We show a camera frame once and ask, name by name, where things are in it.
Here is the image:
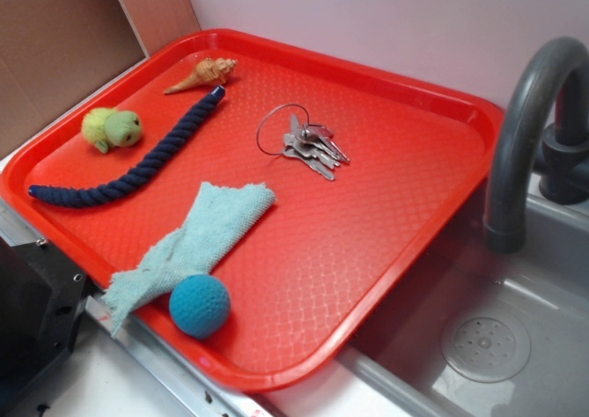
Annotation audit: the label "grey plastic sink basin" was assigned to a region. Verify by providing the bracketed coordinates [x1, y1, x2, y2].
[269, 172, 589, 417]

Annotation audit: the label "silver keys on wire ring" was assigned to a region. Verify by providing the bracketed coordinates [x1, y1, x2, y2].
[255, 103, 351, 181]

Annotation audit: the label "brown cardboard panel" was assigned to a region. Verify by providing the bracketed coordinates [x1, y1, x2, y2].
[1, 0, 200, 156]

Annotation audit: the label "red plastic tray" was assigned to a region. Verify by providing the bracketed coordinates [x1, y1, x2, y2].
[1, 29, 502, 392]

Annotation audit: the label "grey curved faucet spout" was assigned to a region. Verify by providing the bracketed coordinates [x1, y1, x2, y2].
[483, 37, 588, 254]

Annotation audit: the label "dark grey faucet handle base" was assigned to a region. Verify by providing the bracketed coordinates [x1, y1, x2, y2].
[539, 77, 588, 205]

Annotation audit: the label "navy blue twisted rope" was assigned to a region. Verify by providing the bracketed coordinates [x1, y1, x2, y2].
[28, 85, 226, 209]

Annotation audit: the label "green plush turtle toy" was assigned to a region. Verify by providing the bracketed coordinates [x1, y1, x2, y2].
[81, 108, 144, 154]

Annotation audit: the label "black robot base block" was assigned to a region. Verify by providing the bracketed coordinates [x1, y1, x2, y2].
[0, 238, 88, 381]

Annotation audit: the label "blue dimpled rubber ball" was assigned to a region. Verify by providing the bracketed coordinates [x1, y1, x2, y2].
[169, 274, 231, 340]

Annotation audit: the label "round sink drain cover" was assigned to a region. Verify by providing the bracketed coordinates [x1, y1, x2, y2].
[440, 313, 531, 383]

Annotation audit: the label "light blue cloth rag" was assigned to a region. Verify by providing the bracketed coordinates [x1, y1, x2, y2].
[102, 182, 276, 336]

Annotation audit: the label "tan spiral seashell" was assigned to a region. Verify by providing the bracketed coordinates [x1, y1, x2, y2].
[164, 57, 238, 95]

